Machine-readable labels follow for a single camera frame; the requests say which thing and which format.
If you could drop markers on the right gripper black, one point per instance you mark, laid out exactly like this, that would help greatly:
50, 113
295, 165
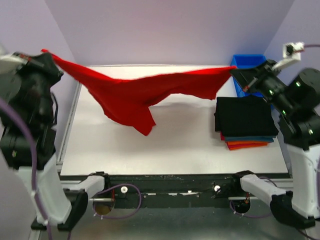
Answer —
245, 76

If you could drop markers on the side aluminium table rail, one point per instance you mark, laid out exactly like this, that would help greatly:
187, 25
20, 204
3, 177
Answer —
65, 139

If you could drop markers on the red t shirt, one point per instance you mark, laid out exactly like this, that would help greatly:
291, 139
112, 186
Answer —
127, 101
221, 136

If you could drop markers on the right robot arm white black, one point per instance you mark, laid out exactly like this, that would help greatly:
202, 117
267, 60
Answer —
299, 124

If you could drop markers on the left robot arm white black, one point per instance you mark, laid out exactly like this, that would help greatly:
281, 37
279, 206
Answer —
29, 113

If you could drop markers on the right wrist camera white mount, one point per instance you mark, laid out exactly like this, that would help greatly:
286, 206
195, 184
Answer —
291, 54

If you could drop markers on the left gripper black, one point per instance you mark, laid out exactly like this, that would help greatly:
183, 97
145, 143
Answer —
43, 61

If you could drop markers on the red folded t shirt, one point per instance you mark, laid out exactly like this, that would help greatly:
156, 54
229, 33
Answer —
221, 136

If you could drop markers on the blue plastic bin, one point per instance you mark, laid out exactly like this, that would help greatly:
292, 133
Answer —
241, 79

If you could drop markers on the black folded t shirt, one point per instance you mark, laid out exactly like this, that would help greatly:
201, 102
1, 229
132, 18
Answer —
248, 116

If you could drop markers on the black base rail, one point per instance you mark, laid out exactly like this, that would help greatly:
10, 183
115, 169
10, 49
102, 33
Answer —
170, 191

